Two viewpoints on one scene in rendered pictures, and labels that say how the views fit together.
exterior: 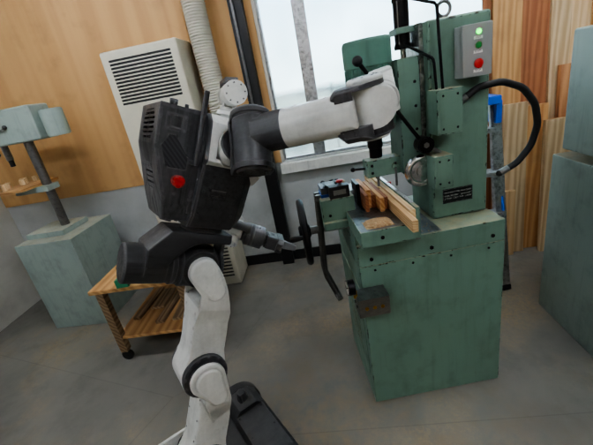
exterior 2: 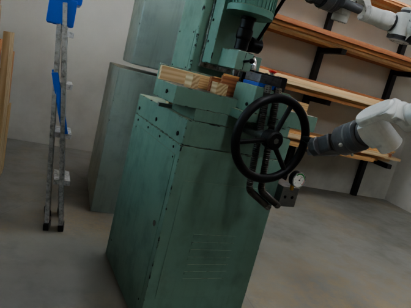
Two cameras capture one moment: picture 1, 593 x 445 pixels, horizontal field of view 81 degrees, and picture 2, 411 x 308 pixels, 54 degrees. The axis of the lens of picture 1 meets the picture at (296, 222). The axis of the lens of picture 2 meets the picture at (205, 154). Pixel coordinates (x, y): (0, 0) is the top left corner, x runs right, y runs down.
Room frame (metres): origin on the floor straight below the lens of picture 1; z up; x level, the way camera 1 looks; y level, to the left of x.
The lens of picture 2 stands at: (2.14, 1.00, 0.96)
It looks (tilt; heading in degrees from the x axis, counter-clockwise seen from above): 11 degrees down; 242
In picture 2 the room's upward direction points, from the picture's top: 14 degrees clockwise
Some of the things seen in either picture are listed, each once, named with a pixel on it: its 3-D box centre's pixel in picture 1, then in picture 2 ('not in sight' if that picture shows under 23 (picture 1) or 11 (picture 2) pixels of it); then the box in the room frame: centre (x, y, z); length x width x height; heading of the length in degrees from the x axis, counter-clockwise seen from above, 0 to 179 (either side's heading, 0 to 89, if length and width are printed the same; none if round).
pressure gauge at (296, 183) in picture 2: (351, 289); (295, 181); (1.13, -0.16, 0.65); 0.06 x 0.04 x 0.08; 1
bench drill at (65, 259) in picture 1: (63, 218); not in sight; (2.54, 1.69, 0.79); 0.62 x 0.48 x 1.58; 82
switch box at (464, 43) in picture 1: (472, 50); not in sight; (1.25, -0.69, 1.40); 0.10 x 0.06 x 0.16; 91
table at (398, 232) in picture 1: (356, 209); (244, 108); (1.37, -0.26, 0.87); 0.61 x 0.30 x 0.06; 1
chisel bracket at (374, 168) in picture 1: (381, 167); (235, 62); (1.39, -0.39, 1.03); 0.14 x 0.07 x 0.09; 91
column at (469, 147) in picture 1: (445, 121); (211, 26); (1.40, -0.66, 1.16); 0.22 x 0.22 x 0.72; 1
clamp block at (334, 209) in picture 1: (335, 203); (259, 100); (1.37, -0.18, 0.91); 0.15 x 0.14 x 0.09; 1
